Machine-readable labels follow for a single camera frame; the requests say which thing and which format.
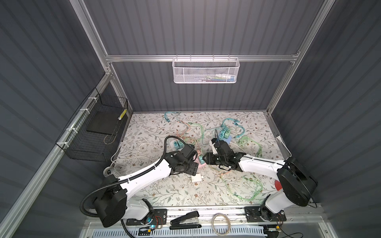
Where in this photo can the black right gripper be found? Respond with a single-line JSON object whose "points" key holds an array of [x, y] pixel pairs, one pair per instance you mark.
{"points": [[209, 160]]}

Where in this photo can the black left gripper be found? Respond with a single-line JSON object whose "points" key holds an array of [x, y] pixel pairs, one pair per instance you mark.
{"points": [[193, 169]]}

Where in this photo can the white USB charger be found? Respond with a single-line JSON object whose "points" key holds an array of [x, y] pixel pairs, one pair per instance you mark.
{"points": [[197, 178]]}

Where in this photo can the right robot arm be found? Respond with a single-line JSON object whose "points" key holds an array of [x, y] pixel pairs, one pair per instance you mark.
{"points": [[297, 184]]}

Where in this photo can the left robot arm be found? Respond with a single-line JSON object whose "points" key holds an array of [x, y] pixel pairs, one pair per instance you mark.
{"points": [[113, 200]]}

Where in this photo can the blue power strip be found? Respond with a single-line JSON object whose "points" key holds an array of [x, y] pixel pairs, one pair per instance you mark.
{"points": [[225, 135]]}

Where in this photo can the black stapler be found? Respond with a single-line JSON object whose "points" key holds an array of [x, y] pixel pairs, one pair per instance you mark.
{"points": [[188, 221]]}

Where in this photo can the red pencil cup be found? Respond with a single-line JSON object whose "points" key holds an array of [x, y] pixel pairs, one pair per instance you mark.
{"points": [[278, 185]]}

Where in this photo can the white wire mesh basket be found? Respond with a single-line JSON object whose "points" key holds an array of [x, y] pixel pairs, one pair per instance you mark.
{"points": [[209, 70]]}

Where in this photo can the black wire basket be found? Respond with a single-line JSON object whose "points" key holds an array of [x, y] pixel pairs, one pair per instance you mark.
{"points": [[96, 128]]}

